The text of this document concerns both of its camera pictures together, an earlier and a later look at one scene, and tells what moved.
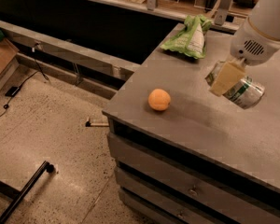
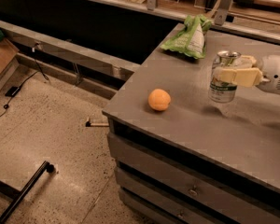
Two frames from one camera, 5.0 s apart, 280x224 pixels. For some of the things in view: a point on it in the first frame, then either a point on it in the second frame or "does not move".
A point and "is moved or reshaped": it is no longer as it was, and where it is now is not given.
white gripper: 251,49 → 276,73
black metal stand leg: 15,194 does not move
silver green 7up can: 231,81 is moved or reshaped
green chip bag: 190,40 does not move
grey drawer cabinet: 203,160 does not move
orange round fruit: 159,99 does not move
